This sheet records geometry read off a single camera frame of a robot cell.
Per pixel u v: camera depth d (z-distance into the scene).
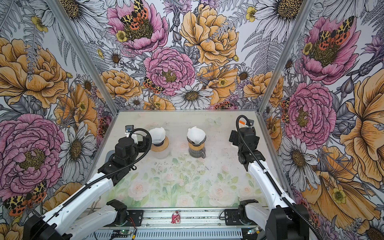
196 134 0.88
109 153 0.97
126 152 0.58
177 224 0.72
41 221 0.40
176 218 0.71
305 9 0.72
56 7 0.71
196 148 0.89
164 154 0.96
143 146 0.66
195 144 0.89
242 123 0.99
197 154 0.94
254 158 0.58
